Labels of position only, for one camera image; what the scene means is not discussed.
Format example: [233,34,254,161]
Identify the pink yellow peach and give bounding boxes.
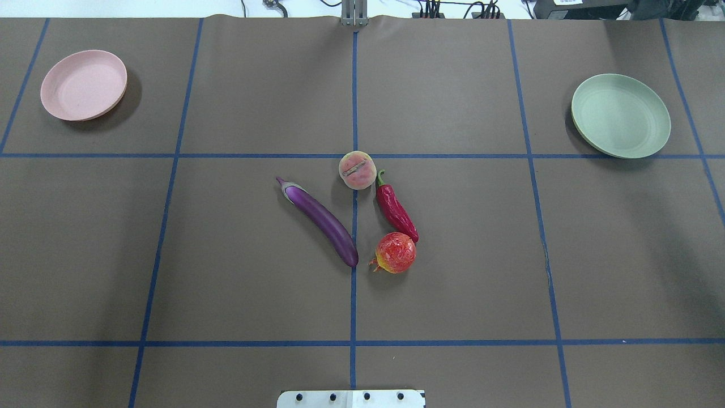
[338,151,377,190]

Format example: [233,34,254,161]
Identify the red pomegranate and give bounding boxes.
[368,232,417,274]

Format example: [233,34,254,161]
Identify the red chili pepper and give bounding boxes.
[376,169,419,244]

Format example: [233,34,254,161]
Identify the purple eggplant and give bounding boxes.
[275,176,359,267]

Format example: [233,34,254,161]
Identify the green plate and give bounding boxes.
[570,73,672,159]

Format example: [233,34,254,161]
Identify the pink plate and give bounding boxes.
[40,49,129,122]

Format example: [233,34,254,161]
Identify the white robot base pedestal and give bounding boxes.
[276,388,427,407]

